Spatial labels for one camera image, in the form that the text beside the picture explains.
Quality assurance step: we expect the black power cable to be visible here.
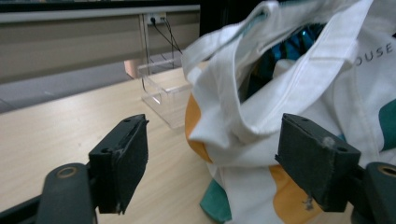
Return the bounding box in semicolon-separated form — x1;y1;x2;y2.
161;17;184;54
149;18;182;55

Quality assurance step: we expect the white wall socket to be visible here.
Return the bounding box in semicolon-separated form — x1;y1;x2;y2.
143;12;168;26

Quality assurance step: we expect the blue potato chip bag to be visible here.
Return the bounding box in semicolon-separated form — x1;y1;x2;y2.
248;22;326;101

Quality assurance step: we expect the clear acrylic box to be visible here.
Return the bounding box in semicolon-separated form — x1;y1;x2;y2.
136;59;194;130

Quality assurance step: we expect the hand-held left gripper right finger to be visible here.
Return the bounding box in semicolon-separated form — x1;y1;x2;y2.
275;113;362;213

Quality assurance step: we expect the white canvas tote bag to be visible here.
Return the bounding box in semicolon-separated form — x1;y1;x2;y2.
181;0;396;224

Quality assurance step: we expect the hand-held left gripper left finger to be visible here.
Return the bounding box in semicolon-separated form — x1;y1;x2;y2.
88;113;149;216

